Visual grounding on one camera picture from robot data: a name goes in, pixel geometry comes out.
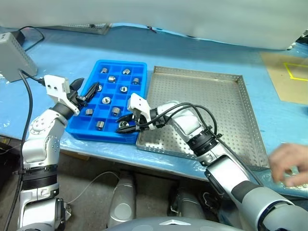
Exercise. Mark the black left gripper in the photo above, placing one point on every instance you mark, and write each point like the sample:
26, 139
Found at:
75, 97

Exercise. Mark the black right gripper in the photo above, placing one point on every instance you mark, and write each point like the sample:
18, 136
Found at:
137, 115

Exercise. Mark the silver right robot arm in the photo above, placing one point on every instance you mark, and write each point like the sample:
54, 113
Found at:
187, 122

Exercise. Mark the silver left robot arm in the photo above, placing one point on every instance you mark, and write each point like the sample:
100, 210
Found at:
41, 125

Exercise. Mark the blue compartment tray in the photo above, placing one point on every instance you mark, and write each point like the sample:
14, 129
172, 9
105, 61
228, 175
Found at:
140, 71

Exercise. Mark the grey perforated metal box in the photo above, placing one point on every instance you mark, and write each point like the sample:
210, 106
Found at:
12, 57

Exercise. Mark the person's bare hand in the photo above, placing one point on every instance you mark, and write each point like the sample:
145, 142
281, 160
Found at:
288, 156

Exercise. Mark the blue table mat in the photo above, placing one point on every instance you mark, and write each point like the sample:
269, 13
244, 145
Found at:
72, 55

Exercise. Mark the perforated metal tray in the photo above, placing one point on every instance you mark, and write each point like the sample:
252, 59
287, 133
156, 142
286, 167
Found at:
204, 91
96, 29

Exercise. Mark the silver left robot leg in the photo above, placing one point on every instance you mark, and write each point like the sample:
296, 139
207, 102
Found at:
122, 202

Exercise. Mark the silver robot leg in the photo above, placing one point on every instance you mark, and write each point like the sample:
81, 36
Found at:
190, 204
122, 202

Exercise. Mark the silver right robot leg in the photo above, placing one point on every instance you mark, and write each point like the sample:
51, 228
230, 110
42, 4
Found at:
190, 204

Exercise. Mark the grey robot torso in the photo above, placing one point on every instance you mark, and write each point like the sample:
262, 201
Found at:
156, 225

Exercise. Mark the white backdrop sheet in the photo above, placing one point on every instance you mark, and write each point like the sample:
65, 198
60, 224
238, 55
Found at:
168, 12

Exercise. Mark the brown cardboard sheet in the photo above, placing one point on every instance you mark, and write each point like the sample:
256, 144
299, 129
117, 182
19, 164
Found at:
276, 81

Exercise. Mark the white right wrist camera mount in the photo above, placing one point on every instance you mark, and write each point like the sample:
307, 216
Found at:
138, 102

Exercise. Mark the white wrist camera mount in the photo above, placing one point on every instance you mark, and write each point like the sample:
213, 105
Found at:
138, 102
54, 83

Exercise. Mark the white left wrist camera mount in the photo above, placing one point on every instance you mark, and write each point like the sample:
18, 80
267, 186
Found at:
54, 83

